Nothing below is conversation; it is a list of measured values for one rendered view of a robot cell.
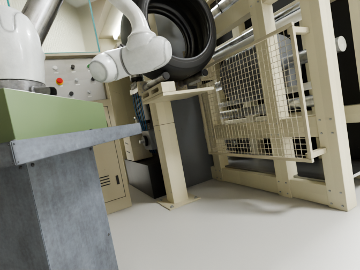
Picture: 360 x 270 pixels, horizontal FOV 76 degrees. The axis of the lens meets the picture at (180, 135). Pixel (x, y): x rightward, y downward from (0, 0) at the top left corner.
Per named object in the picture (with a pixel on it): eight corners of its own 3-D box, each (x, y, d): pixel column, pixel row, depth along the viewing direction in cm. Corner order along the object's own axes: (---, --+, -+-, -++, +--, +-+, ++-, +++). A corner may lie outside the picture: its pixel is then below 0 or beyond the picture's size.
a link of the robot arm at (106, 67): (110, 79, 95) (139, 72, 92) (91, 90, 82) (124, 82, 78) (99, 52, 91) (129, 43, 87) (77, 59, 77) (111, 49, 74)
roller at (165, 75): (144, 91, 164) (142, 86, 163) (150, 89, 166) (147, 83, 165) (165, 80, 134) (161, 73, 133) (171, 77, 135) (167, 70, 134)
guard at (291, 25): (208, 154, 195) (194, 71, 190) (210, 154, 196) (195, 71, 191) (312, 163, 115) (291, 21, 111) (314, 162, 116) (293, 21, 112)
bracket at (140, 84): (138, 96, 165) (135, 82, 164) (186, 90, 183) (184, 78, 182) (140, 95, 162) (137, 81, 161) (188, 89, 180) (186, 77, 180)
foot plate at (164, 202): (156, 202, 190) (155, 199, 190) (184, 192, 202) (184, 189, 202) (170, 210, 166) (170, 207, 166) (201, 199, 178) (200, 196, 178)
